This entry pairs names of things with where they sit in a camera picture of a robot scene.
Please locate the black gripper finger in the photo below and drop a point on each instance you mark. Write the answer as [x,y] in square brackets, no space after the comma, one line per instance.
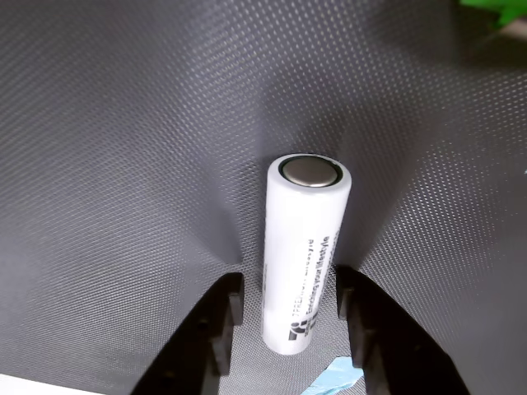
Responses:
[395,345]
[193,345]

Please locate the white cylindrical battery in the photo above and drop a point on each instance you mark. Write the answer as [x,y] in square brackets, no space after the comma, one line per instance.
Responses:
[300,230]

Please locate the green battery holder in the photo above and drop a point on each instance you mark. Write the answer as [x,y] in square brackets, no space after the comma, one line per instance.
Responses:
[490,10]

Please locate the blue masking tape strip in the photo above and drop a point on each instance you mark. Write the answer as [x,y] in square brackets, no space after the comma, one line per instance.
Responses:
[335,374]

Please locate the dark grey textured mat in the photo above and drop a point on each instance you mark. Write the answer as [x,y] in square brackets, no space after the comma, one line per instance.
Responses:
[103,144]

